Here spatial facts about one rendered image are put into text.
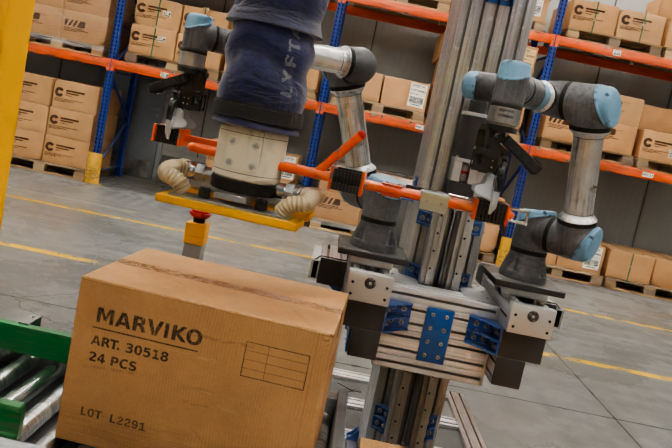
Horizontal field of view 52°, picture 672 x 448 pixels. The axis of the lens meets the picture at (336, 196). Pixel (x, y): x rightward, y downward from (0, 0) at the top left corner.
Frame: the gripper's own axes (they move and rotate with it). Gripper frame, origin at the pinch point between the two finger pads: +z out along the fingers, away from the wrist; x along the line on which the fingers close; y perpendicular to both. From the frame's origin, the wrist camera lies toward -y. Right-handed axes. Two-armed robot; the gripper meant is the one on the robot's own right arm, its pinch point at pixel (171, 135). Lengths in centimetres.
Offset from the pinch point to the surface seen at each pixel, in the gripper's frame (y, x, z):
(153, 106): -303, 778, 20
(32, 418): -9, -38, 73
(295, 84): 38, -31, -20
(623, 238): 412, 851, 69
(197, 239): 7.8, 20.1, 32.7
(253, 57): 28, -36, -24
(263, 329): 44, -45, 35
